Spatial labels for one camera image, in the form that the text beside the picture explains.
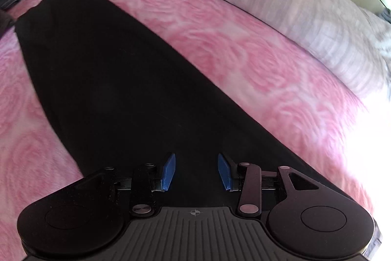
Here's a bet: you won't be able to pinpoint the pink rose bedsheet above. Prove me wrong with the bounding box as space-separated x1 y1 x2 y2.
1 0 374 260

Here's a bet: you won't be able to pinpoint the black trousers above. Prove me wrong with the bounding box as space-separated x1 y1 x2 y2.
15 0 337 207

